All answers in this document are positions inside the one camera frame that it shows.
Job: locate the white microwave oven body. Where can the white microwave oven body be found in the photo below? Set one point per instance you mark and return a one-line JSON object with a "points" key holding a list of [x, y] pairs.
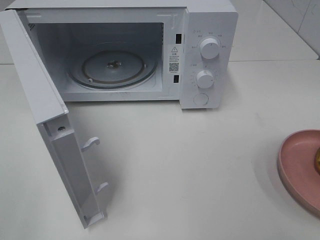
{"points": [[62, 27]]}

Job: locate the toy hamburger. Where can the toy hamburger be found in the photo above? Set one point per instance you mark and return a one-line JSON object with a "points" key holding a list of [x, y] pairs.
{"points": [[317, 161]]}

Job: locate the white timer knob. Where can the white timer knob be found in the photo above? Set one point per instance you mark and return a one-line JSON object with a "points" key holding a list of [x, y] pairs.
{"points": [[205, 79]]}

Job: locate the upper white power knob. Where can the upper white power knob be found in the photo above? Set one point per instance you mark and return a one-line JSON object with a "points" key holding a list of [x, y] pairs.
{"points": [[210, 47]]}

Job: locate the pink round plate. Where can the pink round plate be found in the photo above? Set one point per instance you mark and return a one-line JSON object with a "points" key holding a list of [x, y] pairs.
{"points": [[296, 166]]}

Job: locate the round white door button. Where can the round white door button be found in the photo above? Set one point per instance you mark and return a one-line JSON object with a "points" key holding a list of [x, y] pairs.
{"points": [[201, 99]]}

